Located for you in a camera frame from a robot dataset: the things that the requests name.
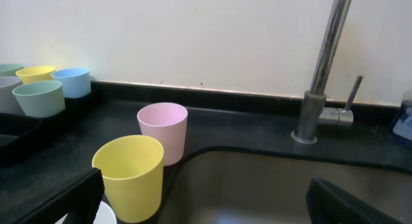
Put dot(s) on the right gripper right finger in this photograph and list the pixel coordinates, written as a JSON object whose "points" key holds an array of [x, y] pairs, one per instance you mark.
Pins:
{"points": [[331, 204]]}

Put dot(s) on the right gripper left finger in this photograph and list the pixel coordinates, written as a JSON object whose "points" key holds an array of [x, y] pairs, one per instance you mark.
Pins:
{"points": [[80, 198]]}

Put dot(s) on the yellow cup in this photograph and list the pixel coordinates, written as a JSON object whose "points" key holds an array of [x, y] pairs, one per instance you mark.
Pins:
{"points": [[33, 75], [135, 188]]}

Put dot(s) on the pink cup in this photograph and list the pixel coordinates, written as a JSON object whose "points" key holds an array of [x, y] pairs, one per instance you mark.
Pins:
{"points": [[167, 140]]}

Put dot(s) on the steel sink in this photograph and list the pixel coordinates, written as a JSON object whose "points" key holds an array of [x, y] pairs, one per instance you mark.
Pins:
{"points": [[257, 188]]}

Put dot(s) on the black tray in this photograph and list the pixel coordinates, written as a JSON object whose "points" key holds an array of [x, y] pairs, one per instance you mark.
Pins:
{"points": [[32, 134]]}

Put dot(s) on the steel tap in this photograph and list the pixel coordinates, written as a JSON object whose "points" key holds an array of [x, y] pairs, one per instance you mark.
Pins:
{"points": [[310, 117]]}

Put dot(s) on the green cup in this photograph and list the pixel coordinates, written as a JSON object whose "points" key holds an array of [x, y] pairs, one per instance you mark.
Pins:
{"points": [[9, 69], [42, 101]]}

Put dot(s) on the blue soap bottle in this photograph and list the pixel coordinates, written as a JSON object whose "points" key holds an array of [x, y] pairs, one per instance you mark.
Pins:
{"points": [[404, 124]]}

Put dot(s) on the blue cup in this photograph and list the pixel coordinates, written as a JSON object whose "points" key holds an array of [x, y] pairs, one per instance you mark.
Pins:
{"points": [[75, 84]]}

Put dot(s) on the grey cup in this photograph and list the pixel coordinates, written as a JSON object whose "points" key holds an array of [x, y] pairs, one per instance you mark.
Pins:
{"points": [[6, 95]]}

